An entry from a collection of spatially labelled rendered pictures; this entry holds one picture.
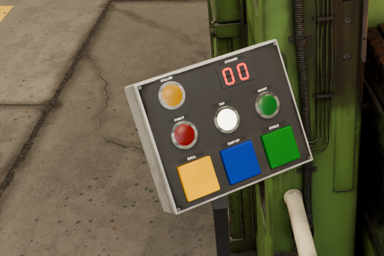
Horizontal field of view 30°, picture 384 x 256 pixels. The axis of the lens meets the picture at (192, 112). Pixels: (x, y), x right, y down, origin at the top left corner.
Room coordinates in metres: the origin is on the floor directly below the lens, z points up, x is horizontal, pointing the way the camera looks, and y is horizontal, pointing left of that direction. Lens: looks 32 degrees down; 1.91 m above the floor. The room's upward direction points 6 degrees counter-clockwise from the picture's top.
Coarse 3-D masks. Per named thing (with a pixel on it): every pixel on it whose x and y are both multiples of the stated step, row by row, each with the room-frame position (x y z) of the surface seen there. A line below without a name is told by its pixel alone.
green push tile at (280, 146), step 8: (280, 128) 1.28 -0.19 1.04; (288, 128) 1.28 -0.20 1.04; (264, 136) 1.25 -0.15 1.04; (272, 136) 1.26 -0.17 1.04; (280, 136) 1.26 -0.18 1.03; (288, 136) 1.27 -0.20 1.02; (264, 144) 1.25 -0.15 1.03; (272, 144) 1.25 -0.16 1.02; (280, 144) 1.25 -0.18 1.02; (288, 144) 1.26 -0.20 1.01; (296, 144) 1.26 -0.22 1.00; (272, 152) 1.24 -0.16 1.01; (280, 152) 1.24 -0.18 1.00; (288, 152) 1.25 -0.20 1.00; (296, 152) 1.25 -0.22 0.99; (272, 160) 1.23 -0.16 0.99; (280, 160) 1.23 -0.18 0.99; (288, 160) 1.24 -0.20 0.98; (272, 168) 1.22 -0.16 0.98
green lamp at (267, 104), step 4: (264, 96) 1.31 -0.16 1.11; (268, 96) 1.31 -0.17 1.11; (272, 96) 1.31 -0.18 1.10; (260, 100) 1.30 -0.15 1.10; (264, 100) 1.30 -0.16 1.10; (268, 100) 1.30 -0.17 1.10; (272, 100) 1.31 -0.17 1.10; (260, 104) 1.29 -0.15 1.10; (264, 104) 1.30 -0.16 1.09; (268, 104) 1.30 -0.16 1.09; (272, 104) 1.30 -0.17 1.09; (276, 104) 1.30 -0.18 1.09; (260, 108) 1.29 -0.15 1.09; (264, 108) 1.29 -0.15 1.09; (268, 108) 1.29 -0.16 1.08; (272, 108) 1.30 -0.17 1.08; (276, 108) 1.30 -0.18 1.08; (264, 112) 1.29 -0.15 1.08; (268, 112) 1.29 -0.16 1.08; (272, 112) 1.29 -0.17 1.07
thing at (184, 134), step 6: (180, 126) 1.22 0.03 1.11; (186, 126) 1.23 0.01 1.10; (180, 132) 1.22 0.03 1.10; (186, 132) 1.22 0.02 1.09; (192, 132) 1.22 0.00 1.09; (180, 138) 1.21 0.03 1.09; (186, 138) 1.21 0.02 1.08; (192, 138) 1.22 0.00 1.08; (180, 144) 1.20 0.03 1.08; (186, 144) 1.21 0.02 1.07
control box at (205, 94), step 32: (224, 64) 1.32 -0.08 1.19; (256, 64) 1.34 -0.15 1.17; (128, 96) 1.29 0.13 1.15; (160, 96) 1.25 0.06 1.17; (192, 96) 1.27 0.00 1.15; (224, 96) 1.29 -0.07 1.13; (256, 96) 1.30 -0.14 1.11; (288, 96) 1.32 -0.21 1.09; (160, 128) 1.21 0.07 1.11; (256, 128) 1.27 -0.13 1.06; (160, 160) 1.18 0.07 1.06; (192, 160) 1.19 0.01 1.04; (160, 192) 1.19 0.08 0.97; (224, 192) 1.17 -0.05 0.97
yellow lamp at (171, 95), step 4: (164, 88) 1.26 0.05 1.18; (168, 88) 1.26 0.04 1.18; (172, 88) 1.26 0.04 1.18; (176, 88) 1.26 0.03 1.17; (164, 92) 1.25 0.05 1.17; (168, 92) 1.25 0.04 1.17; (172, 92) 1.26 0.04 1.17; (176, 92) 1.26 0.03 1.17; (180, 92) 1.26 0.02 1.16; (164, 96) 1.25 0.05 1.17; (168, 96) 1.25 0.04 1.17; (172, 96) 1.25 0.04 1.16; (176, 96) 1.25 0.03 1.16; (180, 96) 1.26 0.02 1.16; (164, 100) 1.24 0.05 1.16; (168, 100) 1.25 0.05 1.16; (172, 100) 1.25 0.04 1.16; (176, 100) 1.25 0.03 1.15; (180, 100) 1.25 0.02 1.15; (168, 104) 1.24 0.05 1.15; (172, 104) 1.24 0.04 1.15; (176, 104) 1.25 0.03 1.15
